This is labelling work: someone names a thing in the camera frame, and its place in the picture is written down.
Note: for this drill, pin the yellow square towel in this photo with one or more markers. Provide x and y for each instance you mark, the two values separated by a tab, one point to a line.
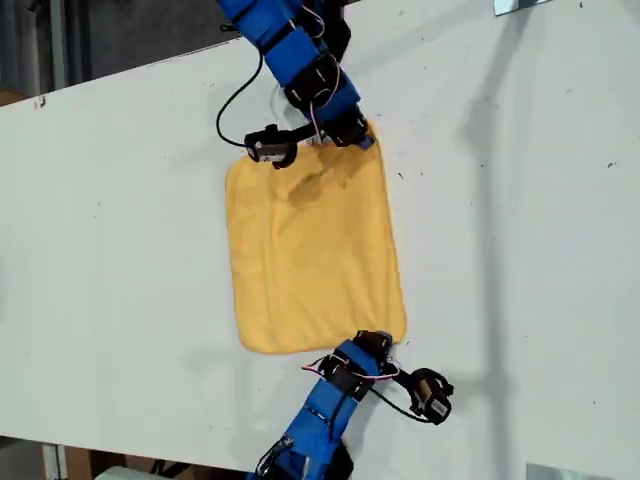
310	260

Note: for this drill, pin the white plastic container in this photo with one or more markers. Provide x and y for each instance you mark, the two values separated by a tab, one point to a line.
125	473

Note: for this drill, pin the white table leg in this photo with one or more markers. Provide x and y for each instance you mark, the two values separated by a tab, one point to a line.
54	462

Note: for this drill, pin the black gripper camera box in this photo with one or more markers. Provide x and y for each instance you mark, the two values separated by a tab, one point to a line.
430	397
270	146

